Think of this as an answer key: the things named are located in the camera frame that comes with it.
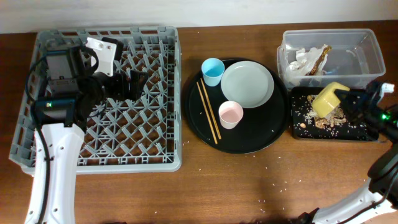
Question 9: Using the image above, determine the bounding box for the clear plastic bin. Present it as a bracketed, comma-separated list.
[277, 29, 386, 89]

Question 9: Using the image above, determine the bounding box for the food scraps pile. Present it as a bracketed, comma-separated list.
[304, 95, 347, 129]

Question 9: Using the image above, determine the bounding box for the pink cup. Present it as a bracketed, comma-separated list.
[218, 101, 244, 129]

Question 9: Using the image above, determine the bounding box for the crumpled white paper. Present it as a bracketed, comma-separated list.
[284, 47, 326, 85]

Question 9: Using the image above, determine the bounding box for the yellow bowl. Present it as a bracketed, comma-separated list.
[312, 82, 350, 118]

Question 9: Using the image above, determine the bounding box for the rectangular black tray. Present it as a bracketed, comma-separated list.
[290, 87, 379, 141]

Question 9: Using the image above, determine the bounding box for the round black tray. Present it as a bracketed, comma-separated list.
[183, 67, 291, 154]

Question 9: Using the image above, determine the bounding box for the pale green plate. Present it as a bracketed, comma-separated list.
[221, 61, 274, 108]

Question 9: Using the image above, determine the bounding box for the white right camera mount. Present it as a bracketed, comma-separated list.
[380, 83, 395, 95]

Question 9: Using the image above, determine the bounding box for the light blue cup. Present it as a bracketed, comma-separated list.
[201, 58, 225, 86]

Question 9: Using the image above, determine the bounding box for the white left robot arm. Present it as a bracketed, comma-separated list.
[25, 42, 149, 223]

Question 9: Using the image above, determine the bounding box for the brown snack wrapper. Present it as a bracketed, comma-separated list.
[306, 45, 332, 76]

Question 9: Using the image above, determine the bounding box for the grey dishwasher rack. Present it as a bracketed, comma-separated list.
[8, 26, 182, 176]

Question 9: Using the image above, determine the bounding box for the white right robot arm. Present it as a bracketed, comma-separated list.
[296, 81, 397, 224]

